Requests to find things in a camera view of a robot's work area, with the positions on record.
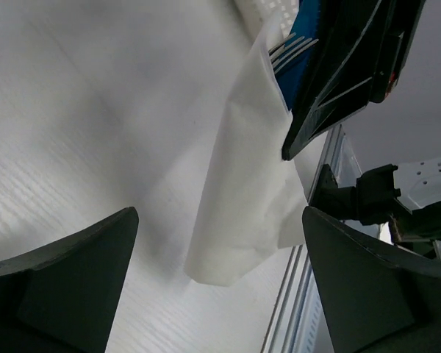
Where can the white perforated plastic basket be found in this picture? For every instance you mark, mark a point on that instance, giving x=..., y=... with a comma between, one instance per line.
x=256, y=12

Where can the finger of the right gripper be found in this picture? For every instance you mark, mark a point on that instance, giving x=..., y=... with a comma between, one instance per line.
x=354, y=55

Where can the aluminium mounting rail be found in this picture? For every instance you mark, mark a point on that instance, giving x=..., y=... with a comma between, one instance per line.
x=297, y=315

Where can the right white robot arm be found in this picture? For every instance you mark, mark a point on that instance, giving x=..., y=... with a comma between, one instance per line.
x=405, y=196

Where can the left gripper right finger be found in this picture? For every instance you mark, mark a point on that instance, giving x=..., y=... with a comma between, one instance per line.
x=375, y=297

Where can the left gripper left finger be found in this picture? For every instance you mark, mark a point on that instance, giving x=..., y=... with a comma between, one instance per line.
x=62, y=297

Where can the silver metal fork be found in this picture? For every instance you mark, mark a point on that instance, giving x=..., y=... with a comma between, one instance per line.
x=284, y=53

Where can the white paper napkin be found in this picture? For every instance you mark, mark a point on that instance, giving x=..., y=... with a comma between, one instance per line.
x=252, y=201

